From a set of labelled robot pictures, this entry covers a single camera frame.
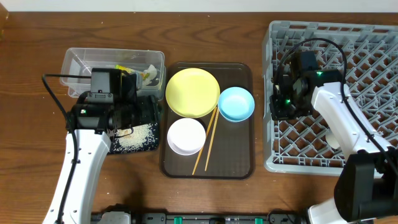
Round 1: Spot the white bowl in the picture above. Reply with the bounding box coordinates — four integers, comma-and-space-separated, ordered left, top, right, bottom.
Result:
167, 118, 206, 156

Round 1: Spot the green snack wrapper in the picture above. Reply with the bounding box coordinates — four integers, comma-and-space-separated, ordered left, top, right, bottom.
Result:
115, 65, 149, 80

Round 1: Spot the light blue bowl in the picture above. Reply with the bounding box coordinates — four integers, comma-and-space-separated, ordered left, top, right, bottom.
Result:
218, 86, 255, 123

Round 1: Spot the wooden chopstick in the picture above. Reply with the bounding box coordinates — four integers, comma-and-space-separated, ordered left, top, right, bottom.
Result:
192, 106, 217, 175
205, 107, 220, 172

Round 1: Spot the wooden chopstick right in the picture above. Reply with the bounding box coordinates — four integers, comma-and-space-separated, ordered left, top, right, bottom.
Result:
205, 107, 220, 172

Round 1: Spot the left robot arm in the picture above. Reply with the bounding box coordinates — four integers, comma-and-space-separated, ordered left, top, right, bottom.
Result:
44, 68, 161, 223

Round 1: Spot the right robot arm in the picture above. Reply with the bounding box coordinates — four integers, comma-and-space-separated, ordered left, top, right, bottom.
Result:
270, 51, 397, 223

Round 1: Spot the wooden chopstick left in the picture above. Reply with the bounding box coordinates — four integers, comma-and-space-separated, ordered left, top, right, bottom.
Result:
192, 106, 217, 175

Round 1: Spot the yellow plate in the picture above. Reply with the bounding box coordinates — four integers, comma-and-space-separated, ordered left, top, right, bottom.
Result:
165, 68, 221, 118

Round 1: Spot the grey dishwasher rack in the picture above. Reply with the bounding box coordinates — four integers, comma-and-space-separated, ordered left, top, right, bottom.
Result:
262, 21, 397, 176

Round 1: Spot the clear plastic bin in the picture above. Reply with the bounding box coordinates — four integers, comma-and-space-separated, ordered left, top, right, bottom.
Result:
61, 48, 166, 100

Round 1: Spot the dark brown serving tray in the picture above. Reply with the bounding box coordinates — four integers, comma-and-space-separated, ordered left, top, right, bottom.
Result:
160, 62, 255, 179

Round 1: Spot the small pale green cup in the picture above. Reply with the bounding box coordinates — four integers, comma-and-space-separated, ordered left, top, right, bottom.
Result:
325, 131, 340, 149

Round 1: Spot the black plastic tray bin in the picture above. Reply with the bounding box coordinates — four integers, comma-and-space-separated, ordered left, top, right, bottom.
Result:
108, 95, 162, 155

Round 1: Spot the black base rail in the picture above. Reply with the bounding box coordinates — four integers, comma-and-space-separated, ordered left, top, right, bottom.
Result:
90, 204, 307, 224

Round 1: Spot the pile of rice grains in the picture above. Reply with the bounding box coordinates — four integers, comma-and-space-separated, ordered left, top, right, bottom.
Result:
108, 123, 160, 154

